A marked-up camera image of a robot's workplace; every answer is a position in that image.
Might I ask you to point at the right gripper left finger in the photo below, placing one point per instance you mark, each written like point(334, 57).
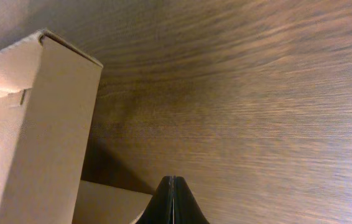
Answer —
point(160, 208)

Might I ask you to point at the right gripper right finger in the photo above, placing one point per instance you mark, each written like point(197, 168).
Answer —
point(186, 209)

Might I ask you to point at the brown cardboard box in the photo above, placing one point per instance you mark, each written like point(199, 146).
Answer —
point(48, 91)

